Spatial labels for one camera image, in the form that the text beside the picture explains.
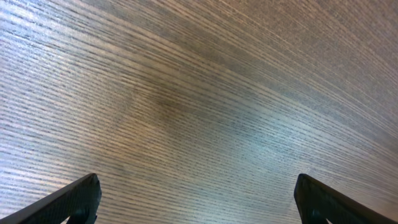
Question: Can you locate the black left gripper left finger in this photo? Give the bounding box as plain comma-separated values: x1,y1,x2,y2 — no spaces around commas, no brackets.
1,173,102,224

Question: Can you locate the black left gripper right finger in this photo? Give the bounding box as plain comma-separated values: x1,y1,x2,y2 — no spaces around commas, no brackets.
294,174,397,224

